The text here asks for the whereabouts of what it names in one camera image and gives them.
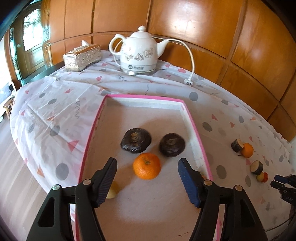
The small yellow red fruit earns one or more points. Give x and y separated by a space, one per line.
262 177

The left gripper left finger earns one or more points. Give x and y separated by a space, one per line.
53 221

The orange tangerine on cloth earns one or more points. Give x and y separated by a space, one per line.
247 150

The small yellow fruit in tray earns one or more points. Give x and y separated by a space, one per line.
113 191

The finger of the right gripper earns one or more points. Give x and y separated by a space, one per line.
282 188
291 179

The wooden glass door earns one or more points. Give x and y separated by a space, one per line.
28 37

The orange tangerine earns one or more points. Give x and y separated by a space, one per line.
247 150
147 166

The white ceramic electric kettle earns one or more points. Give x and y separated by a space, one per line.
139 52

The woven tissue box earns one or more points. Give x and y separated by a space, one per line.
81 57

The patterned white tablecloth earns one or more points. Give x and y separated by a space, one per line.
52 119

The pink rimmed white tray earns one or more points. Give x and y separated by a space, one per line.
157 209

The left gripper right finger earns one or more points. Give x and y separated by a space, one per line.
241 221

